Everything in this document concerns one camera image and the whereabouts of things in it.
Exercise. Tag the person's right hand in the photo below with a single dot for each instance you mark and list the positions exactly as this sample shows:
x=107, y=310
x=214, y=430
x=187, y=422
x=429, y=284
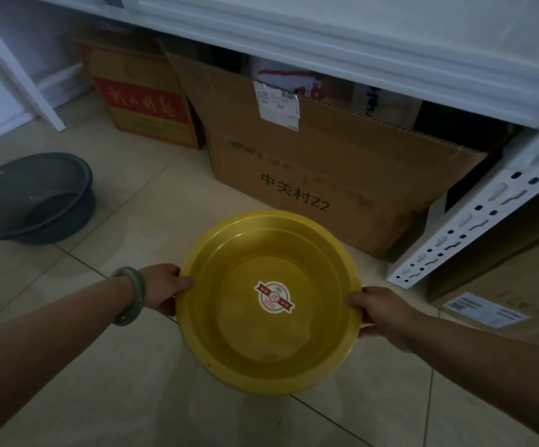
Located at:
x=385, y=314

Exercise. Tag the person's left hand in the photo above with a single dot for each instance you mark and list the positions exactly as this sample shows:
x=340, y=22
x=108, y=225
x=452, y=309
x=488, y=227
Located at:
x=160, y=287

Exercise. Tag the person's left thumb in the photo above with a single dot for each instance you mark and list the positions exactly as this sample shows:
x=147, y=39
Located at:
x=182, y=283

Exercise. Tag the person's right thumb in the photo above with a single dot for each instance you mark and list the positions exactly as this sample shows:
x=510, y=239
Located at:
x=355, y=297

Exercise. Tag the yellow plastic basin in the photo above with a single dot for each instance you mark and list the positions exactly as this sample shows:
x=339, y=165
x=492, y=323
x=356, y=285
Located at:
x=269, y=321

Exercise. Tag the person's left forearm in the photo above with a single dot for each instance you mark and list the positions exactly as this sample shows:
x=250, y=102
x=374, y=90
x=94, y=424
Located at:
x=41, y=349

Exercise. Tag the person's right forearm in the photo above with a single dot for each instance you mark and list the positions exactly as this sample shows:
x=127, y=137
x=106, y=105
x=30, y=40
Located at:
x=492, y=372

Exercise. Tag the green jade bangle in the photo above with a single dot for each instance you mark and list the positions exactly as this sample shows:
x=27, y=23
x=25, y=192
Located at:
x=132, y=295

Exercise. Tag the round red white sticker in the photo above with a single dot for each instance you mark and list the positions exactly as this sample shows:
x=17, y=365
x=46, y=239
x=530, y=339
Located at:
x=274, y=297

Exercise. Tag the large brown cardboard box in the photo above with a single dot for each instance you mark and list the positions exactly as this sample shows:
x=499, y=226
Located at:
x=325, y=172

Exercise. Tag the brown box with white label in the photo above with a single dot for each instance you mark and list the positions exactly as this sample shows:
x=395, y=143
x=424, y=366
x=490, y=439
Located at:
x=506, y=283

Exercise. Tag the grey plastic basin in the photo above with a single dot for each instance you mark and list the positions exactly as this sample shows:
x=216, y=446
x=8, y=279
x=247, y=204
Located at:
x=32, y=197

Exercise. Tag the red labelled cardboard box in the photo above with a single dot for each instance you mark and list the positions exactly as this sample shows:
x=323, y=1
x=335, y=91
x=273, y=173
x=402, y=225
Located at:
x=143, y=97

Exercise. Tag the white shipping label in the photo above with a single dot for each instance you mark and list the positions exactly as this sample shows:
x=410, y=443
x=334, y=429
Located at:
x=276, y=106

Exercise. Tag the white metal shelving rack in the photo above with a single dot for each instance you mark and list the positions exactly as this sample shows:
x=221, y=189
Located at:
x=390, y=55

